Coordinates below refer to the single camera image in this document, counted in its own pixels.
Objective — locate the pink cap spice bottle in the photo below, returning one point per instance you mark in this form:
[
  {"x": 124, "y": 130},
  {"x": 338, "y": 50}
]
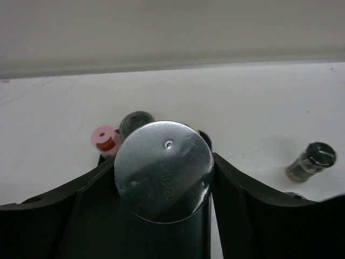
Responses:
[{"x": 106, "y": 140}]

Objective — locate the tall dark pepper grinder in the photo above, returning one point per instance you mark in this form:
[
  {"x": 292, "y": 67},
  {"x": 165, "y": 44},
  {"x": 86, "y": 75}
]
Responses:
[{"x": 317, "y": 157}]

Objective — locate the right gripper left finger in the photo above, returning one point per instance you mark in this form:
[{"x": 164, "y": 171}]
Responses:
[{"x": 34, "y": 228}]

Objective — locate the silver lid blue label jar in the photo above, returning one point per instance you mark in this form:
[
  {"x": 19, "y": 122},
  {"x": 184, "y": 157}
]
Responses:
[{"x": 164, "y": 172}]

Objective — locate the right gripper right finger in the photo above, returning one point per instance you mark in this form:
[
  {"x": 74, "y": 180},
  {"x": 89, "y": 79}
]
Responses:
[{"x": 257, "y": 221}]

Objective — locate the black plastic tray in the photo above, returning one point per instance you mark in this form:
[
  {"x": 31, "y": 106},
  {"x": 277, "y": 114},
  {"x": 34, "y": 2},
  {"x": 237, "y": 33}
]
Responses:
[{"x": 101, "y": 226}]

